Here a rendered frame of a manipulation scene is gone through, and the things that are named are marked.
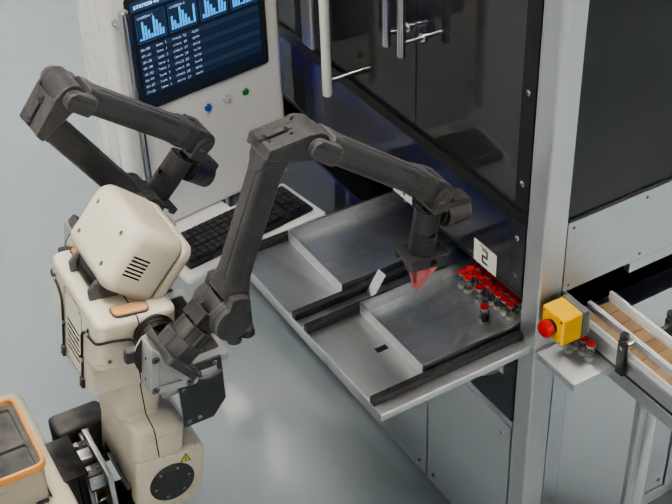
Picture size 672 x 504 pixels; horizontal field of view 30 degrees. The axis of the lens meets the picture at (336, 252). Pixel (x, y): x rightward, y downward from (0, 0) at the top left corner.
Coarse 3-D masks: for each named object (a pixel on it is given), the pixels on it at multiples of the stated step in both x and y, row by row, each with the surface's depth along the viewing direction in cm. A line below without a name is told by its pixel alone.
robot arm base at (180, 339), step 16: (176, 320) 239; (160, 336) 238; (176, 336) 236; (192, 336) 236; (208, 336) 238; (160, 352) 235; (176, 352) 236; (192, 352) 237; (176, 368) 234; (192, 368) 238
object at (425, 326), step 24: (456, 264) 302; (408, 288) 297; (432, 288) 300; (456, 288) 300; (360, 312) 293; (384, 312) 293; (408, 312) 293; (432, 312) 293; (456, 312) 292; (384, 336) 286; (408, 336) 286; (432, 336) 286; (456, 336) 286; (480, 336) 286; (408, 360) 279; (432, 360) 275
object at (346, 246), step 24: (336, 216) 321; (360, 216) 324; (384, 216) 324; (408, 216) 324; (288, 240) 317; (312, 240) 317; (336, 240) 316; (360, 240) 316; (384, 240) 316; (408, 240) 315; (312, 264) 309; (336, 264) 309; (360, 264) 308; (384, 264) 308; (336, 288) 301
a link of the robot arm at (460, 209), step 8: (440, 192) 251; (448, 192) 252; (456, 192) 260; (464, 192) 261; (440, 200) 252; (448, 200) 253; (456, 200) 258; (464, 200) 260; (432, 208) 254; (440, 208) 254; (456, 208) 260; (464, 208) 260; (448, 216) 259; (456, 216) 260; (464, 216) 261; (440, 224) 262; (448, 224) 260
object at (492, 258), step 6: (474, 240) 288; (474, 246) 289; (480, 246) 286; (474, 252) 290; (480, 252) 287; (492, 252) 283; (474, 258) 291; (480, 258) 288; (492, 258) 284; (492, 264) 284; (492, 270) 285
